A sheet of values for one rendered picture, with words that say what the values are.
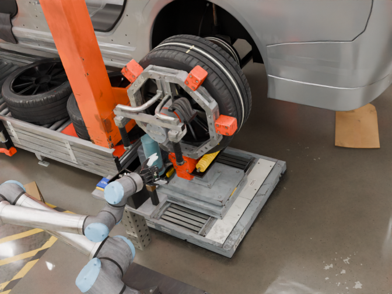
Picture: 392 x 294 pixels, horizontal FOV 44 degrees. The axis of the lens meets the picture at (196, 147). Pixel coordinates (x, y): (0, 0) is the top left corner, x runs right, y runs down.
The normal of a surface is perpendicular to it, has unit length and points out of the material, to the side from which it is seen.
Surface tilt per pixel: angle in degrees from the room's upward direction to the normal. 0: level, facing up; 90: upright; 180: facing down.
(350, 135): 1
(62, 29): 90
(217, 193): 0
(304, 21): 90
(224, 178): 0
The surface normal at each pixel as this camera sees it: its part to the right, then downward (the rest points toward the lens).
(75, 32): 0.85, 0.23
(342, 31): -0.44, 0.62
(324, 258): -0.15, -0.76
